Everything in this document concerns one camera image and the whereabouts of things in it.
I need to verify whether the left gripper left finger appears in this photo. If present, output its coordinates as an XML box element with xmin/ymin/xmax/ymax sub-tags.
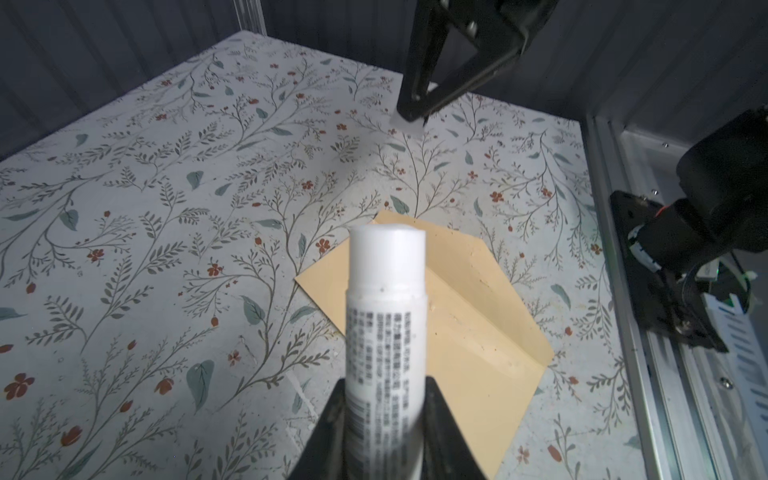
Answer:
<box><xmin>288</xmin><ymin>378</ymin><xmax>347</xmax><ymax>480</ymax></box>

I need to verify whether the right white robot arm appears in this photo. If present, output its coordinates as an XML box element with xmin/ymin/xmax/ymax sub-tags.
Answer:
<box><xmin>392</xmin><ymin>1</ymin><xmax>767</xmax><ymax>306</ymax></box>

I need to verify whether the floral table mat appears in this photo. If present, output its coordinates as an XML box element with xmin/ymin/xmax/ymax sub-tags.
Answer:
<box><xmin>1</xmin><ymin>33</ymin><xmax>646</xmax><ymax>479</ymax></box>

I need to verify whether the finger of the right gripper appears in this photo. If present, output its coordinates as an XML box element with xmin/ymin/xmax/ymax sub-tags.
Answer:
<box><xmin>396</xmin><ymin>0</ymin><xmax>557</xmax><ymax>123</ymax></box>

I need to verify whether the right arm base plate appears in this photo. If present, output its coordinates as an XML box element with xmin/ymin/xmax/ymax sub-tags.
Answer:
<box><xmin>610</xmin><ymin>191</ymin><xmax>728</xmax><ymax>353</ymax></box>

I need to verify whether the tan paper envelope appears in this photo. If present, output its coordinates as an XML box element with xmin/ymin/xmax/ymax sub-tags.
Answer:
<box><xmin>297</xmin><ymin>211</ymin><xmax>553</xmax><ymax>478</ymax></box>

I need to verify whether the white glue stick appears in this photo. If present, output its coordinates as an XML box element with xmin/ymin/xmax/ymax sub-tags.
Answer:
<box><xmin>344</xmin><ymin>224</ymin><xmax>428</xmax><ymax>479</ymax></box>

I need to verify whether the white vented cable tray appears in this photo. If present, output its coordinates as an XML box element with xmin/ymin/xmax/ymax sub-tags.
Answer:
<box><xmin>702</xmin><ymin>293</ymin><xmax>767</xmax><ymax>437</ymax></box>

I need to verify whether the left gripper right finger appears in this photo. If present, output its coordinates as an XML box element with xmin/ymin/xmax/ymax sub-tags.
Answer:
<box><xmin>422</xmin><ymin>376</ymin><xmax>486</xmax><ymax>479</ymax></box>

